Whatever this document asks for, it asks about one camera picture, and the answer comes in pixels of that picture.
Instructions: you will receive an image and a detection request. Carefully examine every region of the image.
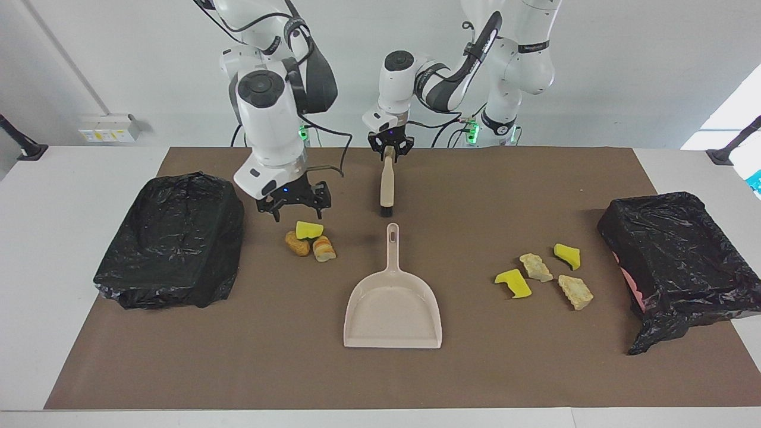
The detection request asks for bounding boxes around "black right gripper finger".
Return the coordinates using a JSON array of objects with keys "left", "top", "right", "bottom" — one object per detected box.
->
[
  {"left": 306, "top": 181, "right": 332, "bottom": 219},
  {"left": 257, "top": 198, "right": 285, "bottom": 223}
]

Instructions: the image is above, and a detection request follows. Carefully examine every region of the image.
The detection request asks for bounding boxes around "beige hand brush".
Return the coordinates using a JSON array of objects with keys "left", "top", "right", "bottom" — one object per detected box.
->
[{"left": 380, "top": 146, "right": 395, "bottom": 218}]

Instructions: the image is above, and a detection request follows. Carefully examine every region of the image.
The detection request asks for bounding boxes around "brown bread nugget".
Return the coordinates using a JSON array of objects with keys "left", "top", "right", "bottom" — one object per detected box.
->
[{"left": 285, "top": 231, "right": 312, "bottom": 257}]

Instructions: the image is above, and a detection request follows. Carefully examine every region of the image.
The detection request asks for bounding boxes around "striped bread roll piece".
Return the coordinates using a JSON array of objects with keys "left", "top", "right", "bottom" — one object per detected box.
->
[{"left": 312, "top": 235, "right": 337, "bottom": 263}]

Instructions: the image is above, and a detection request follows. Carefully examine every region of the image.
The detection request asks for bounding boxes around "beige plastic dustpan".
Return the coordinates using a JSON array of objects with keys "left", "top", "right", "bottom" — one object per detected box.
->
[{"left": 343, "top": 223, "right": 444, "bottom": 350}]

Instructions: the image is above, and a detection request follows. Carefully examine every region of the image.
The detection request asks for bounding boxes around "notched yellow sponge piece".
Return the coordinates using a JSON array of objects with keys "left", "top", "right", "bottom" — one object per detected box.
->
[{"left": 494, "top": 269, "right": 533, "bottom": 299}]

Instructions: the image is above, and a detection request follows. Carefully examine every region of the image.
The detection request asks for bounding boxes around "pale crusty bread chunk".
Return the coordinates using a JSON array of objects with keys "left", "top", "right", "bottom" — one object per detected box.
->
[
  {"left": 558, "top": 275, "right": 594, "bottom": 311},
  {"left": 519, "top": 253, "right": 554, "bottom": 282}
]

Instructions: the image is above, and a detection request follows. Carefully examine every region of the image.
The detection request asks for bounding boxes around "black bag lined pink bin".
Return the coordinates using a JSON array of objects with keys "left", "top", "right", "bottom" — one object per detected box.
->
[{"left": 597, "top": 191, "right": 761, "bottom": 356}]

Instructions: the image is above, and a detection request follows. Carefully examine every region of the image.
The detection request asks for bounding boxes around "brown table mat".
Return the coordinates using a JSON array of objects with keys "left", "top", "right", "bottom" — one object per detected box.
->
[{"left": 43, "top": 147, "right": 761, "bottom": 411}]

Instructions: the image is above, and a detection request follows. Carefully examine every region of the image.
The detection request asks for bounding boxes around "black clamp stand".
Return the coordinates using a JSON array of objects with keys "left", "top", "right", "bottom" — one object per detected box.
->
[
  {"left": 0, "top": 113, "right": 49, "bottom": 162},
  {"left": 706, "top": 115, "right": 761, "bottom": 166}
]

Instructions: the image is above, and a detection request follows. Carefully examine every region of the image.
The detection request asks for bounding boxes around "white blue packet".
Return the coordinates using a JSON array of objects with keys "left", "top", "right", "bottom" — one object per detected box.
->
[{"left": 730, "top": 146, "right": 761, "bottom": 200}]

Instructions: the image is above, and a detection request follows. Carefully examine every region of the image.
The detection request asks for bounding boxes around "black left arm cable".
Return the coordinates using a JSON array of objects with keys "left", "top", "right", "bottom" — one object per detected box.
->
[{"left": 407, "top": 21, "right": 476, "bottom": 130}]

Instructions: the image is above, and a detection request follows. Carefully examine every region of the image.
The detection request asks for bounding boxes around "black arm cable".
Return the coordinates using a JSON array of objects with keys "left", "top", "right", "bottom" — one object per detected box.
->
[
  {"left": 407, "top": 21, "right": 476, "bottom": 130},
  {"left": 196, "top": 0, "right": 353, "bottom": 178}
]

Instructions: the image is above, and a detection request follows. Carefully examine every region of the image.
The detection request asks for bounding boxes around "black left base cable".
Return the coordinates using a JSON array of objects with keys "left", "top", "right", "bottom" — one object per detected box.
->
[{"left": 431, "top": 116, "right": 476, "bottom": 148}]

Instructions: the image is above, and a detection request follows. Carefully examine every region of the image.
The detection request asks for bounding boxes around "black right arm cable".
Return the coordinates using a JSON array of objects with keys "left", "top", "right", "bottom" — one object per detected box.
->
[{"left": 196, "top": 0, "right": 353, "bottom": 178}]

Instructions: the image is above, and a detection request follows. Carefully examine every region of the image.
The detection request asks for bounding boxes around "white yellow wall socket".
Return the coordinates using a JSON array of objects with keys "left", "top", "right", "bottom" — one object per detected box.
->
[{"left": 78, "top": 114, "right": 142, "bottom": 143}]

